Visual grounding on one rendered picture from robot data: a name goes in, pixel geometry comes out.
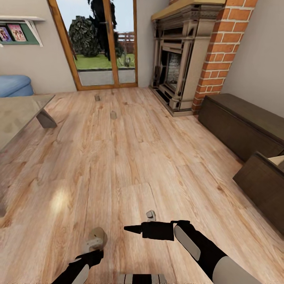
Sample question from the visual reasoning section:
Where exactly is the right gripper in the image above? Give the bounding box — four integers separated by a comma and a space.
124, 221, 164, 240

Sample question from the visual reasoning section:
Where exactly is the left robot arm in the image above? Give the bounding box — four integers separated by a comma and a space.
52, 238, 104, 284

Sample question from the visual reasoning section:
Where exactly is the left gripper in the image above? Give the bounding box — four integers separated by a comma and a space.
76, 250, 104, 269

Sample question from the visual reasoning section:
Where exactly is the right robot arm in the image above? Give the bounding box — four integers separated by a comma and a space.
124, 209, 262, 284

